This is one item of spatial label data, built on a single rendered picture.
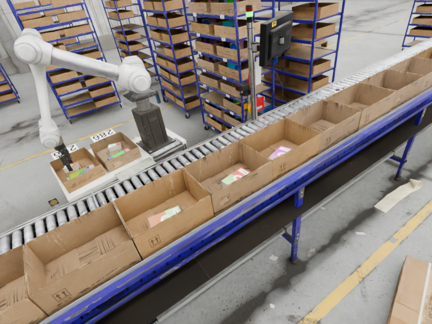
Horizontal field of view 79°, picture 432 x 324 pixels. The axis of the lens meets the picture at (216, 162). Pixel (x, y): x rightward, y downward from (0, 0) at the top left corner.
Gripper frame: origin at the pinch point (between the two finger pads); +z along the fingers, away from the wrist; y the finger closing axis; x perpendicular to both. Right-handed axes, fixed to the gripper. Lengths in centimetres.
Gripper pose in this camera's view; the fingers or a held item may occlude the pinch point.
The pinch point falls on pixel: (70, 165)
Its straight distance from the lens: 237.3
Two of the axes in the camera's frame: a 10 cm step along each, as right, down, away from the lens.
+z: 1.2, 8.0, 5.9
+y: 2.1, 5.6, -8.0
